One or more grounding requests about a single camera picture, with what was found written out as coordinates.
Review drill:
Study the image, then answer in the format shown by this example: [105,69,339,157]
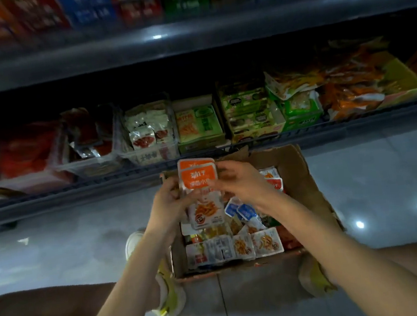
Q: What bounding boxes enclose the person's left hand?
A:
[141,171,203,240]

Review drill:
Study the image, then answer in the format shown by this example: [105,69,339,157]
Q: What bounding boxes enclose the person's right hand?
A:
[213,154,286,220]

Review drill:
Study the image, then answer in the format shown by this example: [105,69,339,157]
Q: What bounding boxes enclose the handful of white orange-top packets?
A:
[176,155,227,232]

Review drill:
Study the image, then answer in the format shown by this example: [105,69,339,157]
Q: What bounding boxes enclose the brown cardboard box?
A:
[156,136,351,283]

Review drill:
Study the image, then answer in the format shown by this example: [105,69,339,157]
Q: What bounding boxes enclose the grey metal store shelf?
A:
[0,0,417,228]

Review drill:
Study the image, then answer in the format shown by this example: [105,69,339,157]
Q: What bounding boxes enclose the person's right forearm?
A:
[270,180,417,316]

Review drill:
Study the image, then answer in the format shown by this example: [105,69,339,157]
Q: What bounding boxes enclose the person's left forearm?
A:
[55,224,187,316]

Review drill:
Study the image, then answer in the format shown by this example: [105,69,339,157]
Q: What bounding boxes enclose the person's left shoe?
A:
[121,224,191,316]

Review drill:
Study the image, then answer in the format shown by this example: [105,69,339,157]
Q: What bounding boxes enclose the person's shoe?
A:
[121,224,191,316]
[295,250,340,299]

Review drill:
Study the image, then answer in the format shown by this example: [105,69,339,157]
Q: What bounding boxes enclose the person's right shoe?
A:
[295,250,340,299]

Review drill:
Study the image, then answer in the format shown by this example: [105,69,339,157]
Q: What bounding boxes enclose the clear plastic tray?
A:
[47,102,129,183]
[114,96,182,169]
[0,116,77,199]

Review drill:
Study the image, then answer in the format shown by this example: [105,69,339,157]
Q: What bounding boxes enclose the green orange display carton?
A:
[171,94,229,155]

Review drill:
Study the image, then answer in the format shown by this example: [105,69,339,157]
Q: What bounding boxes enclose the white sock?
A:
[155,275,173,310]

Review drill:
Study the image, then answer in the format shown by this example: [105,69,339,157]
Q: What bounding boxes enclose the green snack packets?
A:
[269,85,327,134]

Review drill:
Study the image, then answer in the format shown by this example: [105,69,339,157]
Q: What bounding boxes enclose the pile of orange yellow packets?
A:
[260,36,397,130]

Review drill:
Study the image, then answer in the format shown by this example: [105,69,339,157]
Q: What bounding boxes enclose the pile of red snack packets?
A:
[0,120,67,183]

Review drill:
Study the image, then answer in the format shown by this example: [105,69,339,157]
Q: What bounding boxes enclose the lime green display tray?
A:
[366,47,417,110]

